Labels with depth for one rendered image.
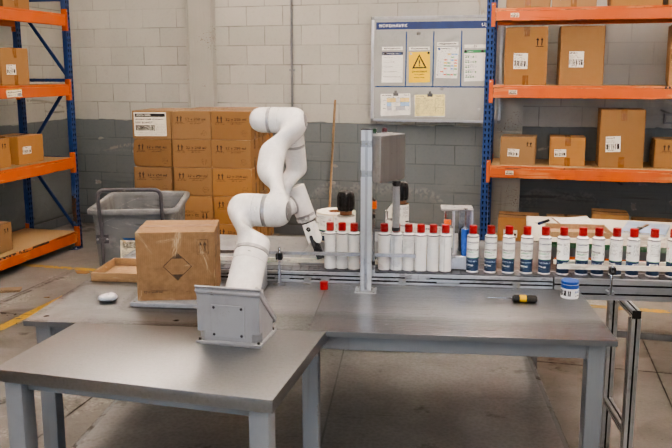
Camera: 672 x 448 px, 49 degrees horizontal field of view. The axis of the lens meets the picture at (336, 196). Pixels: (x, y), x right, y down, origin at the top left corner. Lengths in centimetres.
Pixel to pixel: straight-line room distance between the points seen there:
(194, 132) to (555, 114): 343
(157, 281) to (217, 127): 371
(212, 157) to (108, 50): 257
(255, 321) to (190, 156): 428
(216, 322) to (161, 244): 53
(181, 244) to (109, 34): 599
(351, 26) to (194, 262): 509
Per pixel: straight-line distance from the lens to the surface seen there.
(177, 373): 233
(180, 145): 666
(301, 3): 783
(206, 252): 289
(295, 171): 308
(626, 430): 338
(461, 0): 752
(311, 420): 279
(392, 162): 301
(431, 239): 316
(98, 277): 337
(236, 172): 652
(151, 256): 293
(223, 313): 248
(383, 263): 318
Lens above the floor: 172
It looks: 9 degrees down
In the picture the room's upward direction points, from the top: straight up
